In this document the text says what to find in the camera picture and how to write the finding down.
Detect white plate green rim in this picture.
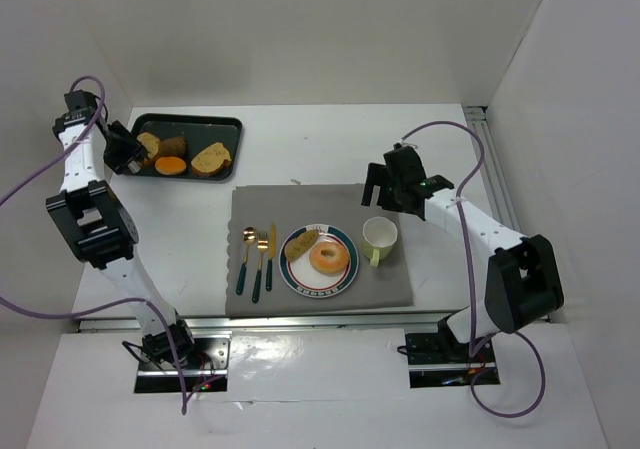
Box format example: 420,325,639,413
277,224,359,299

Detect sliced bread loaf end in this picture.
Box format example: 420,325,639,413
137,132,162,167

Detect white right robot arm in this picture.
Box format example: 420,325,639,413
362,144,565,344

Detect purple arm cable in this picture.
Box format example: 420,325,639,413
397,120,546,419
0,74,226,416

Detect orange round bun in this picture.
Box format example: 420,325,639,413
154,156,187,176

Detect gold knife green handle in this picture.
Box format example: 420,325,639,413
265,222,277,292

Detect aluminium rail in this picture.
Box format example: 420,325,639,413
74,311,461,334
462,106,521,232

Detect gold fork green handle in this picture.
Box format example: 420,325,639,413
251,231,269,304

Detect gold spoon green handle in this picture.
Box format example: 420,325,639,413
235,227,257,295

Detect grey placemat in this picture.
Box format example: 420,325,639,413
225,184,414,317

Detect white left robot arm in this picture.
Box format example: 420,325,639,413
46,89,195,367

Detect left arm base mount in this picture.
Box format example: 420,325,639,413
122,331,231,394

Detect dark brown bread roll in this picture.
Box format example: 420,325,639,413
158,136,187,158

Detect black food tray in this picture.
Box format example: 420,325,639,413
130,113,243,182

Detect bread slice with crust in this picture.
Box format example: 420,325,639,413
191,142,232,177

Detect aluminium rail right side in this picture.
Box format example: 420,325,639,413
462,106,521,232

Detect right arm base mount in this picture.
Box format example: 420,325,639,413
396,312,500,389

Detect brown muffin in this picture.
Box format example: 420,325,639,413
284,229,320,262

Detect orange glazed donut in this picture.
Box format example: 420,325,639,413
309,241,350,276

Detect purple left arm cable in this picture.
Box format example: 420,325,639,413
0,74,226,416

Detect light green mug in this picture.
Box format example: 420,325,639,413
362,216,398,268

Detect aluminium rail front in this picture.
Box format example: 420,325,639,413
74,311,461,334

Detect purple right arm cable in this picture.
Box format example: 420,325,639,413
397,120,546,419

